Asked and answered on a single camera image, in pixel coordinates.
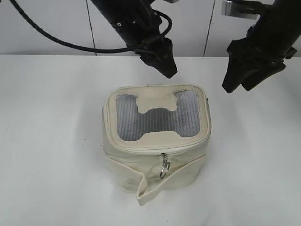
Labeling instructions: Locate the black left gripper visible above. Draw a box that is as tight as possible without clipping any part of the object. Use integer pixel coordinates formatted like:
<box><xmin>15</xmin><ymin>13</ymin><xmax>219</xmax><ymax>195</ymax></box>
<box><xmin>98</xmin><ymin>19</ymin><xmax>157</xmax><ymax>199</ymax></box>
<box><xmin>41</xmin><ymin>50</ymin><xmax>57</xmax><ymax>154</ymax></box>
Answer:
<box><xmin>134</xmin><ymin>38</ymin><xmax>177</xmax><ymax>79</ymax></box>

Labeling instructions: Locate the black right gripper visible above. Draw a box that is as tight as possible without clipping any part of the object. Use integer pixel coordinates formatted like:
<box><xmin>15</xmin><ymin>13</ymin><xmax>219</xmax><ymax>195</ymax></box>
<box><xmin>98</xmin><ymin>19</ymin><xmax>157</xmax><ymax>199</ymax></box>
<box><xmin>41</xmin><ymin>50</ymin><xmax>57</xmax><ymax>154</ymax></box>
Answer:
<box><xmin>222</xmin><ymin>38</ymin><xmax>297</xmax><ymax>94</ymax></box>

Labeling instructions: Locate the cream zippered cosmetic bag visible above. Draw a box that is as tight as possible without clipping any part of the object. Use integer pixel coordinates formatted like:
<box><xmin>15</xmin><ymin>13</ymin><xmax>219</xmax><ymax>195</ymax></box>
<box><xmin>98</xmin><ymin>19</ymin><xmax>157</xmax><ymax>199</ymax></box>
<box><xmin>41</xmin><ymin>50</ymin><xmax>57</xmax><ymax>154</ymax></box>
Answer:
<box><xmin>102</xmin><ymin>84</ymin><xmax>211</xmax><ymax>206</ymax></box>

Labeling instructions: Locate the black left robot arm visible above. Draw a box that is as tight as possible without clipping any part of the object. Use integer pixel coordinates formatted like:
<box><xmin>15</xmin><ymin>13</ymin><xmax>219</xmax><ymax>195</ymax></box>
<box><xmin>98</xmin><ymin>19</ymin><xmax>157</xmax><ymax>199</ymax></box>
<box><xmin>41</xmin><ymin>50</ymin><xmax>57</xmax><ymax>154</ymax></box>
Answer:
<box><xmin>92</xmin><ymin>0</ymin><xmax>177</xmax><ymax>79</ymax></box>

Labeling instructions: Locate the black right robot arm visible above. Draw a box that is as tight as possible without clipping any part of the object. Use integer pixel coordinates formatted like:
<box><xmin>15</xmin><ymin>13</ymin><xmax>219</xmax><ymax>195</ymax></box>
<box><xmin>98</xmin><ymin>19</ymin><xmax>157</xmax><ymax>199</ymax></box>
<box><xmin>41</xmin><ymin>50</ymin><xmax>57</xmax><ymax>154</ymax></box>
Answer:
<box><xmin>222</xmin><ymin>0</ymin><xmax>301</xmax><ymax>93</ymax></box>

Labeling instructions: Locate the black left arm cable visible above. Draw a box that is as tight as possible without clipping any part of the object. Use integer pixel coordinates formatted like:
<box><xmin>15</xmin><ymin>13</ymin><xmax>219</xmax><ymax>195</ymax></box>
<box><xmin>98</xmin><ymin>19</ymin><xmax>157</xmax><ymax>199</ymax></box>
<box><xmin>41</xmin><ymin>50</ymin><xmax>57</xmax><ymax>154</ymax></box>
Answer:
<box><xmin>8</xmin><ymin>0</ymin><xmax>174</xmax><ymax>53</ymax></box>

